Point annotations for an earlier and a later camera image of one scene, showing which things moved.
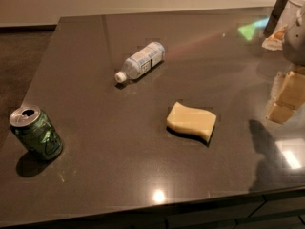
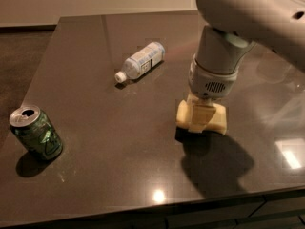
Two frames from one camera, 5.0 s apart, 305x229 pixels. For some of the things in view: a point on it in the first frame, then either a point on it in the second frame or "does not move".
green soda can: x=35 y=131 does not move
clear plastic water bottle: x=142 y=61 does not move
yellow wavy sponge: x=187 y=121 to x=217 y=122
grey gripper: x=294 y=45 to x=208 y=84
